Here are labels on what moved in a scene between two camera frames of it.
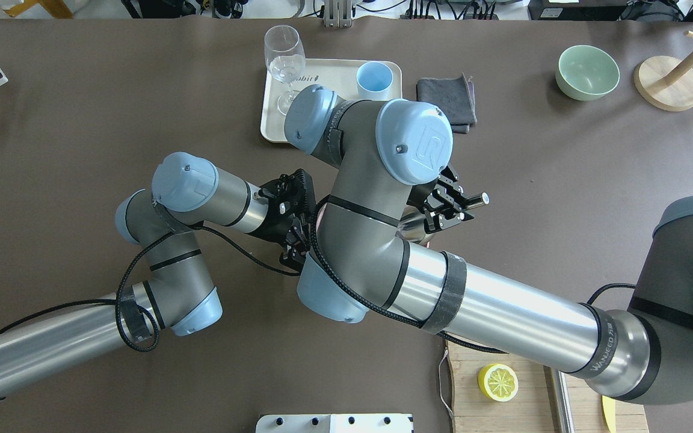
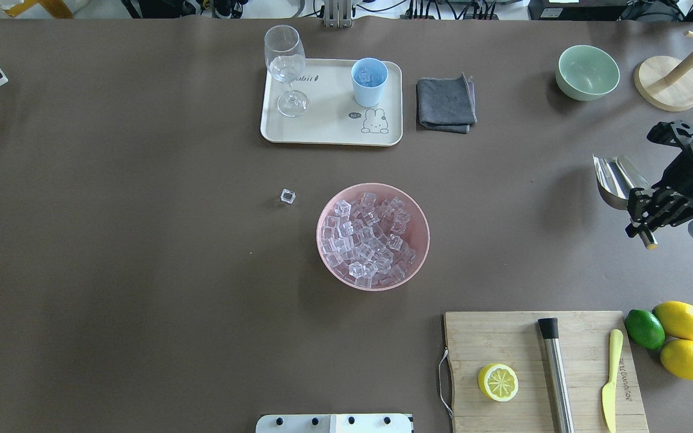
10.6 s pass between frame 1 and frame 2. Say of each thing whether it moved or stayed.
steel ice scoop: moved
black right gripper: moved
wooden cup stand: stayed
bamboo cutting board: stayed
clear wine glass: stayed
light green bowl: stayed
